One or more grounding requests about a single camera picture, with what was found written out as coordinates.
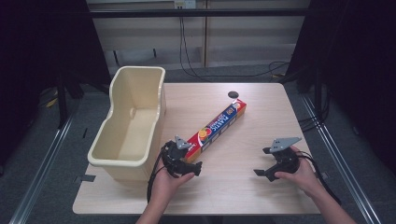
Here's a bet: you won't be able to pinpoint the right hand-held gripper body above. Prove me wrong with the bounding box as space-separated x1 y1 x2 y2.
263 136 303 183

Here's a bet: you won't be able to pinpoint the black curtain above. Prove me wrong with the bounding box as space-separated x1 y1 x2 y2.
0 0 112 167
284 0 396 175

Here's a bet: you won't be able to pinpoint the metal floor rail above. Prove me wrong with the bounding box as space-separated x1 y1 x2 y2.
299 92 382 224
8 92 81 224

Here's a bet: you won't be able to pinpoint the person's left hand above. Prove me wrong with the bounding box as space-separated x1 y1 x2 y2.
150 167 196 206

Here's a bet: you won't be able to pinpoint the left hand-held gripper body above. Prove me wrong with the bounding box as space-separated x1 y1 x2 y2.
160 134 192 179

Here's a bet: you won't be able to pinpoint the cream plastic bin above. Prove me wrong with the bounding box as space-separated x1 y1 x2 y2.
87 65 167 183

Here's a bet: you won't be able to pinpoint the black wall cables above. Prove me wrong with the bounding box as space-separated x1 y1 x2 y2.
178 17 291 79

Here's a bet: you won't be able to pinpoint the bundle of black floor cables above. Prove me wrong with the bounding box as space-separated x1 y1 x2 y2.
298 92 332 133

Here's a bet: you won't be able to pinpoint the person's right hand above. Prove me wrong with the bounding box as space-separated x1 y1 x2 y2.
274 145 325 199

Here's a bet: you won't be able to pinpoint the black horizontal bar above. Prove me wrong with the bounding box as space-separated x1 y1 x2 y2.
89 8 311 19

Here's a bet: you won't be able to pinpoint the hand-held gripper black cable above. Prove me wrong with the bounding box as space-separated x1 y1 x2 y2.
146 150 166 203
295 150 343 206

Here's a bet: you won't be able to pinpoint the white wall socket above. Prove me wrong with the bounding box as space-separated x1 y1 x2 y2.
174 0 197 9

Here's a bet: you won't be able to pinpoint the red and blue wrap box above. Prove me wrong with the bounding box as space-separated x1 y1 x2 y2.
185 98 248 164

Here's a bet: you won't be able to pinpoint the right hand-held gripper black cable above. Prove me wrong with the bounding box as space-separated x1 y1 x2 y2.
295 150 343 206

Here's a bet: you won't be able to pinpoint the black metal stand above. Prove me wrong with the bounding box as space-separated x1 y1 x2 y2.
56 73 69 129

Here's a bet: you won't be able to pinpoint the black tape strip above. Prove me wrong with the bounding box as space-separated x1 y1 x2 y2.
74 174 97 184

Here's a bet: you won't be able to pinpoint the left hand-held gripper black cable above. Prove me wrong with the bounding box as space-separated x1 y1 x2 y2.
146 150 166 203

